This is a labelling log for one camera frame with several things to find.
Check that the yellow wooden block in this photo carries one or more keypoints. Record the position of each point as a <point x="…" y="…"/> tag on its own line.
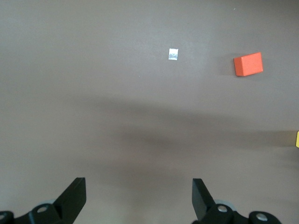
<point x="297" y="139"/>

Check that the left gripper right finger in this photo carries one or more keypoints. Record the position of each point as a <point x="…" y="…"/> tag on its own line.
<point x="205" y="207"/>

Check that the orange wooden block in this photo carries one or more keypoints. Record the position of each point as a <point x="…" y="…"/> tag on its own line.
<point x="251" y="64"/>

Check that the small clear tape piece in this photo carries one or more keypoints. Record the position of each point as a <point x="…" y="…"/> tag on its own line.
<point x="174" y="54"/>

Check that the brown paper table cover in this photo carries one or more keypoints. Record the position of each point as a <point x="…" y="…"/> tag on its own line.
<point x="93" y="93"/>

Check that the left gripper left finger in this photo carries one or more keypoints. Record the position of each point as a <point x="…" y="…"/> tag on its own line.
<point x="70" y="205"/>

